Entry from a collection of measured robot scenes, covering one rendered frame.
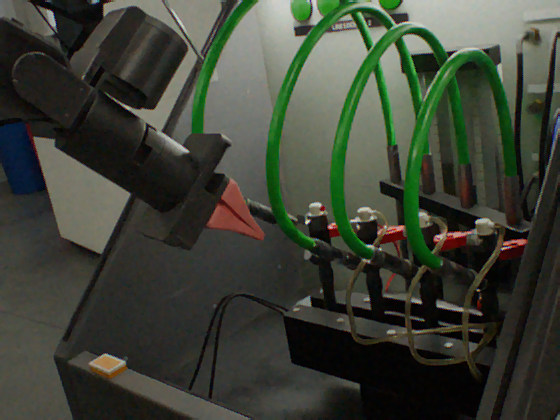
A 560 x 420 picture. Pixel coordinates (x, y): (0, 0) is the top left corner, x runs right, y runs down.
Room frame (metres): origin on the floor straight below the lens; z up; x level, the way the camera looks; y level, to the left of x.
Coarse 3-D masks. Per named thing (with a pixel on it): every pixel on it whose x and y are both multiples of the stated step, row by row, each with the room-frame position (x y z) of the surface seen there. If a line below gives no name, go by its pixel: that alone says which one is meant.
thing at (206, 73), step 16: (256, 0) 0.82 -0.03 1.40; (240, 16) 0.79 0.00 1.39; (352, 16) 0.96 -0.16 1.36; (224, 32) 0.78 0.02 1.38; (368, 32) 0.97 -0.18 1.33; (368, 48) 0.98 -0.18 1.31; (208, 64) 0.75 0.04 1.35; (208, 80) 0.75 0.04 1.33; (384, 80) 0.99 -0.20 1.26; (384, 96) 0.99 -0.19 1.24; (192, 112) 0.74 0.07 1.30; (384, 112) 0.99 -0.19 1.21; (192, 128) 0.73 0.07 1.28
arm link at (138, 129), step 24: (96, 72) 0.54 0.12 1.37; (96, 96) 0.52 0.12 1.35; (120, 96) 0.55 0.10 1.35; (96, 120) 0.51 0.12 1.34; (120, 120) 0.52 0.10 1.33; (72, 144) 0.50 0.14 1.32; (96, 144) 0.51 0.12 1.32; (120, 144) 0.51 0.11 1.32; (96, 168) 0.52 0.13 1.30; (120, 168) 0.52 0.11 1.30
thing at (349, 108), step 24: (408, 24) 0.75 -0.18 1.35; (384, 48) 0.71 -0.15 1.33; (432, 48) 0.79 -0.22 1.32; (360, 72) 0.68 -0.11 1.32; (360, 96) 0.67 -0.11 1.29; (456, 96) 0.81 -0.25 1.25; (456, 120) 0.82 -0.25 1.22; (336, 144) 0.64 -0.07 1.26; (456, 144) 0.83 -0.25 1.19; (336, 168) 0.64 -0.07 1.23; (336, 192) 0.63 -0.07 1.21; (336, 216) 0.63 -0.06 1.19; (384, 264) 0.67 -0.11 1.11; (408, 264) 0.70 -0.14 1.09
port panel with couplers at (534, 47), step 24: (528, 0) 0.91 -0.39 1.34; (552, 0) 0.89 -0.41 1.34; (528, 24) 0.91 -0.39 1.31; (552, 24) 0.89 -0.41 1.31; (528, 48) 0.92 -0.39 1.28; (528, 72) 0.92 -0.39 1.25; (528, 96) 0.92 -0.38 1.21; (552, 96) 0.90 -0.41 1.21; (528, 120) 0.92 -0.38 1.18; (528, 144) 0.92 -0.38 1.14; (552, 144) 0.90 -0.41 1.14; (528, 168) 0.92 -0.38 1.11
